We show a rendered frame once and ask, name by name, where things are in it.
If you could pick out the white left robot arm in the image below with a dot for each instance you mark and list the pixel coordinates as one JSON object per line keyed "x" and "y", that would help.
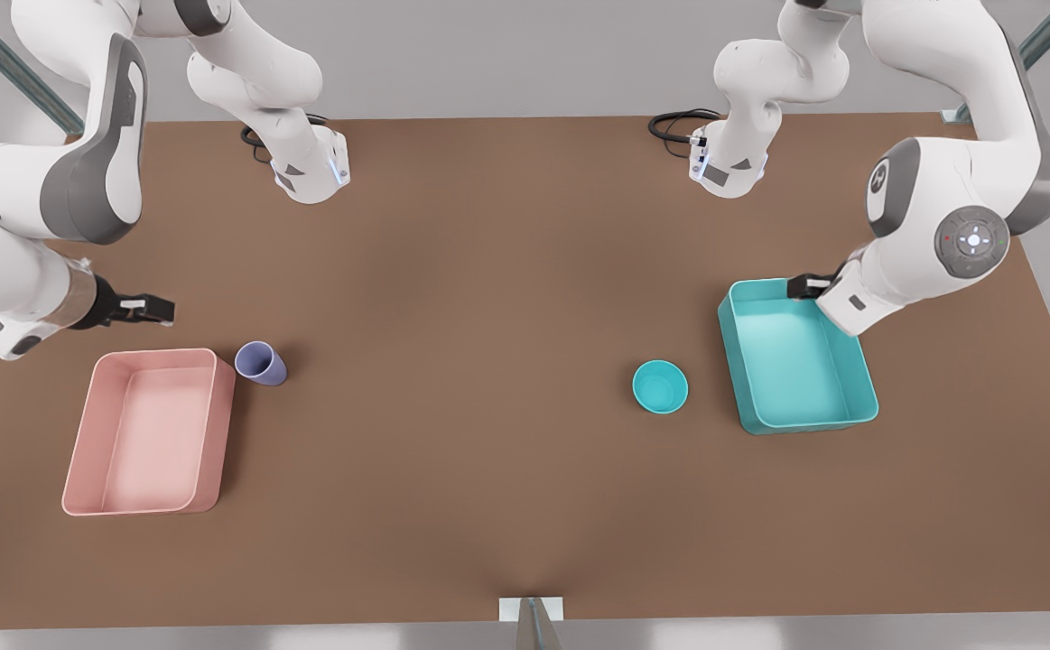
{"x": 940, "y": 208}

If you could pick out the teal bowl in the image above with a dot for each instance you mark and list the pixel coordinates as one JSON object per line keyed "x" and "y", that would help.
{"x": 660, "y": 386}

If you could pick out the lavender cup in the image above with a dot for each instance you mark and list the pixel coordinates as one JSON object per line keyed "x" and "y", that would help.
{"x": 260, "y": 363}

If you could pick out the silver frame post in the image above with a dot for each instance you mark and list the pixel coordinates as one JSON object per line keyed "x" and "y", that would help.
{"x": 1026, "y": 50}
{"x": 534, "y": 623}
{"x": 14, "y": 65}

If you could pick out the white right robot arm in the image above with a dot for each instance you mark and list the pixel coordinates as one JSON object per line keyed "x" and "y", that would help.
{"x": 82, "y": 181}

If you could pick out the pink plastic box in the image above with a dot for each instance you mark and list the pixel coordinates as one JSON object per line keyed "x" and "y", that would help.
{"x": 147, "y": 431}

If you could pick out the teal plastic box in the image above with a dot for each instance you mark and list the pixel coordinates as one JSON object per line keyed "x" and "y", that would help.
{"x": 795, "y": 357}

